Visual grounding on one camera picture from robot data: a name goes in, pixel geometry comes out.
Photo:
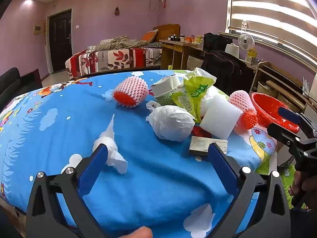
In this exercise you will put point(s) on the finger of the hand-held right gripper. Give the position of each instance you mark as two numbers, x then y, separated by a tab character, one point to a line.
281	132
288	114

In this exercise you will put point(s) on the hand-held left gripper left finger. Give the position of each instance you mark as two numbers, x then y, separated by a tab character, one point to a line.
92	171

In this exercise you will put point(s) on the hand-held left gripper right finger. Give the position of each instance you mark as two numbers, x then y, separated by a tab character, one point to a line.
223	168

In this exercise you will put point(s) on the red plastic basket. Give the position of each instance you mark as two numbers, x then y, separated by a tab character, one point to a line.
267	109

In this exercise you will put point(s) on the white tissue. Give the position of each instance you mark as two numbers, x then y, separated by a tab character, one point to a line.
107	135

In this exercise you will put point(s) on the green plastic wrapper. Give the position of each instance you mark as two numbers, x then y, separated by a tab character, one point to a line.
193	91

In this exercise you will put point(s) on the person's right hand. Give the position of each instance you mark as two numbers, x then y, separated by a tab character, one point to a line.
295	182

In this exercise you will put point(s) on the person's left hand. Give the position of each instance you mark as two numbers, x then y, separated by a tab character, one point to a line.
138	233

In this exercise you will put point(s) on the wooden shelf unit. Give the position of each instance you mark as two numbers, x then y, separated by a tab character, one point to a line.
279	84

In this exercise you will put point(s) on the small grey cardboard box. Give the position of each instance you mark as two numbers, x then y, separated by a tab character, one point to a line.
200	145

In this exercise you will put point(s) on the green floor mat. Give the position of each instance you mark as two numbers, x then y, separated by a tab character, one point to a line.
287	178

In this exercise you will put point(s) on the beige pot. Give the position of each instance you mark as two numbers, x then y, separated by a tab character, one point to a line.
266	89

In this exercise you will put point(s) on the white power strip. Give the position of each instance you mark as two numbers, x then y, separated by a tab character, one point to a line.
305	85

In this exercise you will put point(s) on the red plastic wrapper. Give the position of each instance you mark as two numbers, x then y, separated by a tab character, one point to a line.
201	131

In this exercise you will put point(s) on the blue cartoon printed blanket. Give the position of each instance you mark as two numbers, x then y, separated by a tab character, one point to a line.
62	133

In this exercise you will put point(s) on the pink foam fruit net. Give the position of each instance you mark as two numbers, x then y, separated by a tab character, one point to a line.
131	89
241	101

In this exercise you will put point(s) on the white foam block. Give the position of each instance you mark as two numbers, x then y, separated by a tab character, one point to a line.
219	116

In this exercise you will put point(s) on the white plastic bag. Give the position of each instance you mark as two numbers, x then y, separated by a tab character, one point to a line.
171	124

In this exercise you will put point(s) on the yellow packet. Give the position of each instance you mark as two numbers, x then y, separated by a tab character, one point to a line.
252	54

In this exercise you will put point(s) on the large black bag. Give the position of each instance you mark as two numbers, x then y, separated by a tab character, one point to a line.
225	69

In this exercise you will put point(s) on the white desk fan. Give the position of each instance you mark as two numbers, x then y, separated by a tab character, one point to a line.
246	42

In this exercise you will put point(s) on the white paper roll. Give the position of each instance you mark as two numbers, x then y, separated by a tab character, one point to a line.
232	50

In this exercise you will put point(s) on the white paper cup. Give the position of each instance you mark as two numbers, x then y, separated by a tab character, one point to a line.
166	85

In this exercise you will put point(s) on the small black bag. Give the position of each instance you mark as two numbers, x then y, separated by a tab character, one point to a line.
216	42

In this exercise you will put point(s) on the striped window blind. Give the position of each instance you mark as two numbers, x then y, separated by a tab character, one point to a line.
267	12

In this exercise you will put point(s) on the woven panel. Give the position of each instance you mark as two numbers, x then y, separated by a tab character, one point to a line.
194	62

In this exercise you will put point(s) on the dark cabinet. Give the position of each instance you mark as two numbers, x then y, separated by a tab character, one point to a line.
32	76

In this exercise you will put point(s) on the bed with floral sheet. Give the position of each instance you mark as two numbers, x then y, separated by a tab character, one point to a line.
111	57

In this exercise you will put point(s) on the black sofa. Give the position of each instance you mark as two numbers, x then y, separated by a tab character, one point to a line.
10	81

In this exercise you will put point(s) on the wooden desk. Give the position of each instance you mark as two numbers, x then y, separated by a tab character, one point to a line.
178	49

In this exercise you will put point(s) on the row of bottles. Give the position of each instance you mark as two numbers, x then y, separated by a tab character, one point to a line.
185	39

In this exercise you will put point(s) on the grey duvet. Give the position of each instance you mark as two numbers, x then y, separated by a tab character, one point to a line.
116	43

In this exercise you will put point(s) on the dark door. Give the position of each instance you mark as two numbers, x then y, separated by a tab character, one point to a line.
59	42

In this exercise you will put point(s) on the wooden headboard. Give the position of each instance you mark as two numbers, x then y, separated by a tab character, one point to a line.
168	31

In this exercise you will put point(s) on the orange pillow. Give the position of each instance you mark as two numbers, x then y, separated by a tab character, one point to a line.
149	36

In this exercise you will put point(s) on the small wall ornament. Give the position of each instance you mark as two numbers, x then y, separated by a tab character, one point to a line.
116	10

